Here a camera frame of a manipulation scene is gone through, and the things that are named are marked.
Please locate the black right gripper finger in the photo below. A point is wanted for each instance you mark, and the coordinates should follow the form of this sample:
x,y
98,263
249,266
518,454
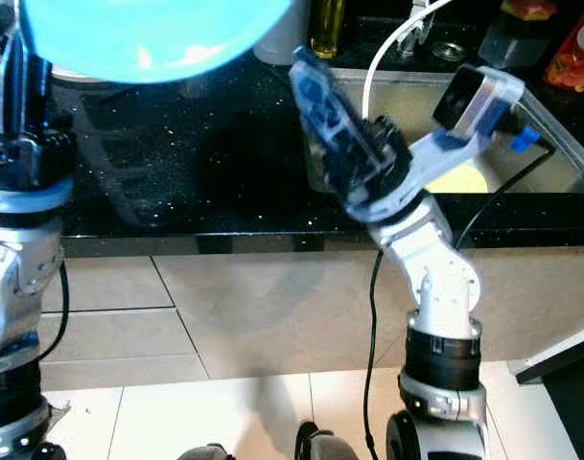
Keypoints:
x,y
306,81
349,129

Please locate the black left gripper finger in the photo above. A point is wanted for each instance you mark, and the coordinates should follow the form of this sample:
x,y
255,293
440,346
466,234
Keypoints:
x,y
9,125
42,101

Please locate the light blue plate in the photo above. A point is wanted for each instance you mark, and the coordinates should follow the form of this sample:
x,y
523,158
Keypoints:
x,y
157,34

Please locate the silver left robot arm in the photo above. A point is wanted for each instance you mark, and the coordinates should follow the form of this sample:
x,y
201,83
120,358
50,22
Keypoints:
x,y
13,287

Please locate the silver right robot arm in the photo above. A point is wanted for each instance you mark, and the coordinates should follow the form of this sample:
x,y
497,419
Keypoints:
x,y
440,307

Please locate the grey canister with red logo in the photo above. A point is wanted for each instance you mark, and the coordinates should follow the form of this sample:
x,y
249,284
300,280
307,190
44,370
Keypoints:
x,y
280,34

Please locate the yellow plate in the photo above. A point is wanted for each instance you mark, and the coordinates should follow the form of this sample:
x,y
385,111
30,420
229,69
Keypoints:
x,y
459,179

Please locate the round metal sink cap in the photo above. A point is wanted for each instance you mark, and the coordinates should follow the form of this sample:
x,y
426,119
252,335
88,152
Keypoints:
x,y
450,51

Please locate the metal faucet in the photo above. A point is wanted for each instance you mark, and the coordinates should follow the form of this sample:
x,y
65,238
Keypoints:
x,y
423,21

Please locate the clear plastic sponge holder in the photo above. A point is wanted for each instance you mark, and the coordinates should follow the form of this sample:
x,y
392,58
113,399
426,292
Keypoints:
x,y
512,43

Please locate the stainless steel sink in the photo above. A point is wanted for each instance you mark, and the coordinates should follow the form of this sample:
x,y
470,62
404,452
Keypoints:
x,y
560,144

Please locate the red green sponge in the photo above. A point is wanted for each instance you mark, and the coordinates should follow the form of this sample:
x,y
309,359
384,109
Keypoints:
x,y
529,10

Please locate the orange printed pouch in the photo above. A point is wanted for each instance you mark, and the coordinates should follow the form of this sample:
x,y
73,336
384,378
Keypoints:
x,y
574,53

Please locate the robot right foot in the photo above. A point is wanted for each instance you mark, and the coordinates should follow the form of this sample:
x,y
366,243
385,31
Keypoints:
x,y
325,446

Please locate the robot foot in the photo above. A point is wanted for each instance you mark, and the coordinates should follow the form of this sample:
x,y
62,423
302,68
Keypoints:
x,y
205,452
325,446

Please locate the dark cabinet with white edge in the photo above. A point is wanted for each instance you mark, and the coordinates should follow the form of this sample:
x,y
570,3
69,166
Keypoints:
x,y
570,412

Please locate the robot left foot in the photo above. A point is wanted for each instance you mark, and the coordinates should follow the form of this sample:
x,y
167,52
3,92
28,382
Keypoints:
x,y
205,452

